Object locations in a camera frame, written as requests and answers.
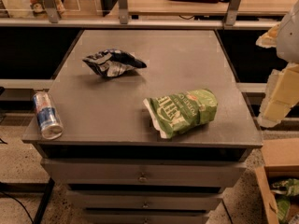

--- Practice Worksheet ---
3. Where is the black floor cable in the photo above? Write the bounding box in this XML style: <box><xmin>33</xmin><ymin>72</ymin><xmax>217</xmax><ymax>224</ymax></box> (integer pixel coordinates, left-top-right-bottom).
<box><xmin>0</xmin><ymin>189</ymin><xmax>35</xmax><ymax>224</ymax></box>

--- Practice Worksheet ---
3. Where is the middle drawer knob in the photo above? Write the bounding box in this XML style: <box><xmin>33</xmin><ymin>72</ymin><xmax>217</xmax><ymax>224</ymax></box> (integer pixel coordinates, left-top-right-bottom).
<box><xmin>142</xmin><ymin>202</ymin><xmax>149</xmax><ymax>209</ymax></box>

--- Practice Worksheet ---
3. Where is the drawer knob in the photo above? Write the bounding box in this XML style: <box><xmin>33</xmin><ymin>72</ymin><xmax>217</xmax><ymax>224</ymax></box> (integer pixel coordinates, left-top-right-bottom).
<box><xmin>142</xmin><ymin>202</ymin><xmax>149</xmax><ymax>209</ymax></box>
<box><xmin>138</xmin><ymin>174</ymin><xmax>148</xmax><ymax>183</ymax></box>

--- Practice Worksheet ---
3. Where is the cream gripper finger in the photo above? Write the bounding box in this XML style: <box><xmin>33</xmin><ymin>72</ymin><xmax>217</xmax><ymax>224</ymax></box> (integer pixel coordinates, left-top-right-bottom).
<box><xmin>257</xmin><ymin>63</ymin><xmax>299</xmax><ymax>128</ymax></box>
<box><xmin>256</xmin><ymin>24</ymin><xmax>279</xmax><ymax>49</ymax></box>

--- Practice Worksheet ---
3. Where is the green jalapeno chip bag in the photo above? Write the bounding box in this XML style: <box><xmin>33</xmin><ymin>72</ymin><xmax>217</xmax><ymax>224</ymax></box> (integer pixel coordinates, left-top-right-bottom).
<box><xmin>143</xmin><ymin>89</ymin><xmax>218</xmax><ymax>139</ymax></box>

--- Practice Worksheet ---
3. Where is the grey drawer cabinet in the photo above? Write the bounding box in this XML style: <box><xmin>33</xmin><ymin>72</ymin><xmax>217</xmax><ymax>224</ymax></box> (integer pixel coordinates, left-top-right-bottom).
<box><xmin>23</xmin><ymin>30</ymin><xmax>262</xmax><ymax>224</ymax></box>

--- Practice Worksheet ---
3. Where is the blue silver energy drink can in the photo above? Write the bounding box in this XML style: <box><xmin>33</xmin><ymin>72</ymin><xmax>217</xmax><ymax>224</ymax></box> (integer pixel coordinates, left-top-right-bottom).
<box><xmin>33</xmin><ymin>91</ymin><xmax>64</xmax><ymax>140</ymax></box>

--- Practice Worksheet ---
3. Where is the cardboard box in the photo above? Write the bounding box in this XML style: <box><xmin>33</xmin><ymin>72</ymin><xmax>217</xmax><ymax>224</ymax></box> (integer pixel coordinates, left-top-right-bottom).
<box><xmin>255</xmin><ymin>138</ymin><xmax>299</xmax><ymax>224</ymax></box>

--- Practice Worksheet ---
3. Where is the blue chip bag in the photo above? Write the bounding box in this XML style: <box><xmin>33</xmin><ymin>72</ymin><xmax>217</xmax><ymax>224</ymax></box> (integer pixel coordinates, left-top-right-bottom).
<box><xmin>83</xmin><ymin>49</ymin><xmax>147</xmax><ymax>78</ymax></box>

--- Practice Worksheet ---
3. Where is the green bag in box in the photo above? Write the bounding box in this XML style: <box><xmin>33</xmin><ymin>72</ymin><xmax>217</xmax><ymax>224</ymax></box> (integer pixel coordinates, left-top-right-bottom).
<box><xmin>270</xmin><ymin>178</ymin><xmax>299</xmax><ymax>224</ymax></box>

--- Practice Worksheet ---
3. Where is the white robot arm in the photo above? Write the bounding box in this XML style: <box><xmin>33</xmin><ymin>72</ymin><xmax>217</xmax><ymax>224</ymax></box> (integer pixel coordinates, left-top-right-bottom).
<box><xmin>256</xmin><ymin>1</ymin><xmax>299</xmax><ymax>128</ymax></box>

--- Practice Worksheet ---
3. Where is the top drawer knob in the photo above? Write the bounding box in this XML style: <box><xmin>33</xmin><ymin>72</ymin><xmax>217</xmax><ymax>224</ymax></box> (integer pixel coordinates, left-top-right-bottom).
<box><xmin>138</xmin><ymin>174</ymin><xmax>148</xmax><ymax>183</ymax></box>

